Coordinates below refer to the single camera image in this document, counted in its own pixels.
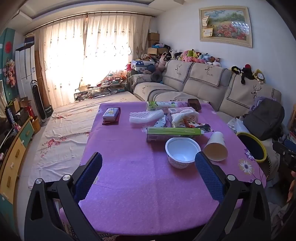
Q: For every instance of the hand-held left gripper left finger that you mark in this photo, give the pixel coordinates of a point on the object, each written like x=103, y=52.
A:
x=89, y=176

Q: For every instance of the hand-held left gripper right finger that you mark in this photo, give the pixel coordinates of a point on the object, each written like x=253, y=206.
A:
x=208, y=178

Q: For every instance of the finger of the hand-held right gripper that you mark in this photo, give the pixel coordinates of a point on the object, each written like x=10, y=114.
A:
x=281, y=146

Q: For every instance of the yellow rimmed dark bin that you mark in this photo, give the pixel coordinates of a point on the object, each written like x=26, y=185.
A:
x=263, y=158

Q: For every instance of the white paper cup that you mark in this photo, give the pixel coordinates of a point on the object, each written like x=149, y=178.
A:
x=216, y=143

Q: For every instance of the white plastic bowl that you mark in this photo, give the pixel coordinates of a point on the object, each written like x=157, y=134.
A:
x=182, y=150

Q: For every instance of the red black snack wrapper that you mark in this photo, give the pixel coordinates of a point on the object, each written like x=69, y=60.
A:
x=198, y=127

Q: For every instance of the long green white box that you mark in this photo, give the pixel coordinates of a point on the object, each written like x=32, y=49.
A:
x=173, y=132

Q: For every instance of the blue white tube wrapper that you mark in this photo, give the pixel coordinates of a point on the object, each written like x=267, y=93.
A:
x=160, y=122

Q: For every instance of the pink carton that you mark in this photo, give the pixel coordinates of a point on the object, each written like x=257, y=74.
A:
x=170, y=113

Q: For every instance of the brown plastic tray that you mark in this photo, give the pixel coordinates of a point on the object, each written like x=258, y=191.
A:
x=194, y=104

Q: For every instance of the white foam sheet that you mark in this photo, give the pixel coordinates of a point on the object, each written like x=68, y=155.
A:
x=145, y=116

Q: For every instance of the pink patterned tissue pack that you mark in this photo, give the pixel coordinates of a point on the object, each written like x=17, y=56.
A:
x=172, y=104

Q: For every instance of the green white wipes packet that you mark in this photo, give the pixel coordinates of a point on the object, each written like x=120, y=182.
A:
x=152, y=106

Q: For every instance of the person's right hand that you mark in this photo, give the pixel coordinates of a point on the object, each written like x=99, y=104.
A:
x=292, y=185

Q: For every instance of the grey backpack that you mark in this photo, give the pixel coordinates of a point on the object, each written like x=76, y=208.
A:
x=263, y=118

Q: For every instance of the loose white papers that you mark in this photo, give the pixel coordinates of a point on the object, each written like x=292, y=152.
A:
x=238, y=126

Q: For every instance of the purple floral tablecloth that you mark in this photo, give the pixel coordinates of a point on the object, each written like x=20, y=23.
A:
x=138, y=185

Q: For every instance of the floral bedsheet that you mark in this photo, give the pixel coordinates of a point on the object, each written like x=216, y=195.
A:
x=64, y=129

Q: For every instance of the card box on red wallet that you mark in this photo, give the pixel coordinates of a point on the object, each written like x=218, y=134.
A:
x=111, y=122

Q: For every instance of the blue yellow card box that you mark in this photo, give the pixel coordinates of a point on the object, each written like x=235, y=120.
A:
x=110, y=113

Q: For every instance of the yellow plush toy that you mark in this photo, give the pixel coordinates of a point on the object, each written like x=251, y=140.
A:
x=259, y=76

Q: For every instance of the yellow wicker basket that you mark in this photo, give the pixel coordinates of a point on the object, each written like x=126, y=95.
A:
x=36, y=125

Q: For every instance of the cabinet with coloured drawers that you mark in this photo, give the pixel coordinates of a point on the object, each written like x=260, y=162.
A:
x=13, y=157

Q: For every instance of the black plush toy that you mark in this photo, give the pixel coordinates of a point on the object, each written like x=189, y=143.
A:
x=245, y=74

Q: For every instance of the glass coffee table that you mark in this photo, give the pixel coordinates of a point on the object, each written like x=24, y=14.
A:
x=97, y=92

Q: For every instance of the beige sofa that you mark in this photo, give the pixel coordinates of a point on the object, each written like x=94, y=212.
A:
x=201, y=92

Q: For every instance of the black white tower fan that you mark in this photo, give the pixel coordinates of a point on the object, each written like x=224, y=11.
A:
x=38, y=104

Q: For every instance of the dark round cushion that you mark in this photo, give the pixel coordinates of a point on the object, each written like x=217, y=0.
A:
x=156, y=77

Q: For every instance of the cream embroidered curtain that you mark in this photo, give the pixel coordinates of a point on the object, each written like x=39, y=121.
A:
x=69, y=58

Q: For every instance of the star patterned suitcase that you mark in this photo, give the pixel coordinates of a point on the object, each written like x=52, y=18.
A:
x=141, y=66

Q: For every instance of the row of plush toys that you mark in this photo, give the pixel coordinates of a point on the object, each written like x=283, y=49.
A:
x=192, y=56

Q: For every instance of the flower wreath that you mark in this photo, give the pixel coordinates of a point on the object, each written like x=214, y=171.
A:
x=9, y=73

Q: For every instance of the framed flower painting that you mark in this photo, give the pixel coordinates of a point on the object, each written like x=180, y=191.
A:
x=229, y=25

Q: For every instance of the brown cardboard box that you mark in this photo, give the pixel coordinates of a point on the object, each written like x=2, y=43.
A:
x=153, y=37
x=153, y=44
x=153, y=51

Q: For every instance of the green wall panel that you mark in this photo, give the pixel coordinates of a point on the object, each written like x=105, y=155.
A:
x=8, y=37

